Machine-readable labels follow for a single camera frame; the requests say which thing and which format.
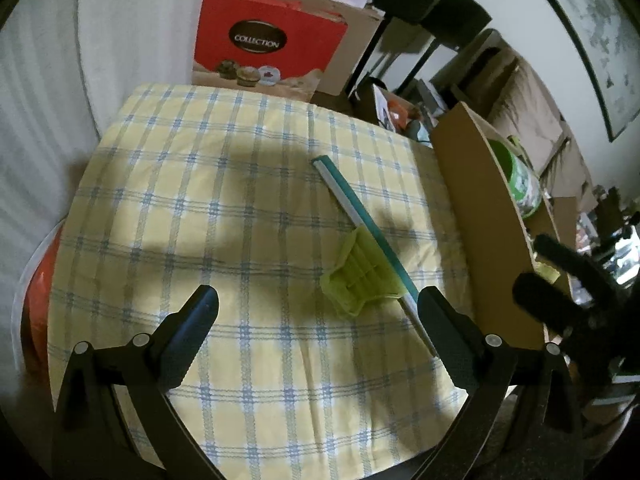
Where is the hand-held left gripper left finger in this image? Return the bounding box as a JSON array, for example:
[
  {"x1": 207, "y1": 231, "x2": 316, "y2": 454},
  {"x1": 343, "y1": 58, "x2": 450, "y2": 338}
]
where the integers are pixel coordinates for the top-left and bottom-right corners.
[{"x1": 50, "y1": 284, "x2": 226, "y2": 480}]

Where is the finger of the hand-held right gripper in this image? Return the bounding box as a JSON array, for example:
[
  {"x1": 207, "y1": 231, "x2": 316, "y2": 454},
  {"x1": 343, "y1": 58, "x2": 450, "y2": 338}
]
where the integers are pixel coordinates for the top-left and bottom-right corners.
[
  {"x1": 512, "y1": 272, "x2": 591, "y2": 331},
  {"x1": 532, "y1": 234, "x2": 601, "y2": 291}
]

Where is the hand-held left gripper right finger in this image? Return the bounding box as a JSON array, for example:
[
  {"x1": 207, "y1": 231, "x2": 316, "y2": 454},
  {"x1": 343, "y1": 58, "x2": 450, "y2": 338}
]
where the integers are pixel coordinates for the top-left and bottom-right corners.
[{"x1": 415, "y1": 285, "x2": 586, "y2": 480}]

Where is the green coconut snack canister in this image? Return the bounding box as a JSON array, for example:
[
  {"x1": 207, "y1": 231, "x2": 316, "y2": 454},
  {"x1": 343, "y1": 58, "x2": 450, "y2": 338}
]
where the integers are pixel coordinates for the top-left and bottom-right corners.
[{"x1": 487, "y1": 137, "x2": 542, "y2": 220}]

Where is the yellow-green paper cup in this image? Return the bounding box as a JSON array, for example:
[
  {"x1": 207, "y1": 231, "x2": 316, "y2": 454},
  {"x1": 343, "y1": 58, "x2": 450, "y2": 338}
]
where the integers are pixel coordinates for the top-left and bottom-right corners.
[{"x1": 320, "y1": 227, "x2": 405, "y2": 318}]

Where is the brown cardboard organiser box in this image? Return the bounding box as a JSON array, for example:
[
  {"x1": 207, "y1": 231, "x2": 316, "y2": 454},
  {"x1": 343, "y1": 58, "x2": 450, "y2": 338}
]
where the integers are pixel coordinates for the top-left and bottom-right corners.
[{"x1": 431, "y1": 101, "x2": 576, "y2": 356}]

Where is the long teal box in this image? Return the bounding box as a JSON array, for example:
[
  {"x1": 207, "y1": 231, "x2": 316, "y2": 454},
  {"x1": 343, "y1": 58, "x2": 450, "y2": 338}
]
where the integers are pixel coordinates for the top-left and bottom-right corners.
[{"x1": 310, "y1": 155, "x2": 438, "y2": 358}]

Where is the dark cluttered shelf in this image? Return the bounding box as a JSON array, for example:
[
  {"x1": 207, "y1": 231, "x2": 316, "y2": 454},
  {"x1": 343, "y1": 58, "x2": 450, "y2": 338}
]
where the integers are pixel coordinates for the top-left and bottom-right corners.
[{"x1": 575, "y1": 185, "x2": 640, "y2": 286}]

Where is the yellow plaid tablecloth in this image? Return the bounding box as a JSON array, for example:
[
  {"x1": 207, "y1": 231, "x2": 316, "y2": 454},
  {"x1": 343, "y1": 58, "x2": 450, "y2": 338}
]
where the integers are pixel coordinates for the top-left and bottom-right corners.
[{"x1": 47, "y1": 82, "x2": 501, "y2": 476}]

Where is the beige sofa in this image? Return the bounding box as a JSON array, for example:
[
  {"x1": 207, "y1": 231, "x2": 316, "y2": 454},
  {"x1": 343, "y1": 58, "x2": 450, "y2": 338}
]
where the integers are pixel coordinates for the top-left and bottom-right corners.
[{"x1": 440, "y1": 27, "x2": 596, "y2": 196}]

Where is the orange plastic tub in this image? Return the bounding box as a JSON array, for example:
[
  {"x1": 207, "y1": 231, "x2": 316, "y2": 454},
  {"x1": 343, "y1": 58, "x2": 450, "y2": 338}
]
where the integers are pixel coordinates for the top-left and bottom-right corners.
[{"x1": 20, "y1": 220, "x2": 63, "y2": 376}]

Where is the orange and white packaging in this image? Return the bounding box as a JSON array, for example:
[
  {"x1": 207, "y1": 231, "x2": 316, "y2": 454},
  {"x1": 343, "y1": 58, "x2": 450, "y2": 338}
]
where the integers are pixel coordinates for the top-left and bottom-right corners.
[{"x1": 372, "y1": 82, "x2": 431, "y2": 136}]

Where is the framed landscape painting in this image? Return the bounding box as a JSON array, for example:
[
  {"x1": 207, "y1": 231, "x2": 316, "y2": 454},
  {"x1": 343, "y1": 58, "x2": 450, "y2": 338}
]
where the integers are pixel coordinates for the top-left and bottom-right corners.
[{"x1": 525, "y1": 0, "x2": 640, "y2": 143}]

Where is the white ribbed curtain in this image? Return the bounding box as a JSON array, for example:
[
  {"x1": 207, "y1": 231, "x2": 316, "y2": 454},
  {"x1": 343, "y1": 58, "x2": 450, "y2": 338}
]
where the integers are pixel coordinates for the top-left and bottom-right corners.
[{"x1": 0, "y1": 0, "x2": 221, "y2": 241}]

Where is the red gift box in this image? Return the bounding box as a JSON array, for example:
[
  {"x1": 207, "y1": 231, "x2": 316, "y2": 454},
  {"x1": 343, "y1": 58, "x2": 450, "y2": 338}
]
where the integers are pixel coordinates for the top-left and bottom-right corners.
[{"x1": 192, "y1": 0, "x2": 351, "y2": 92}]

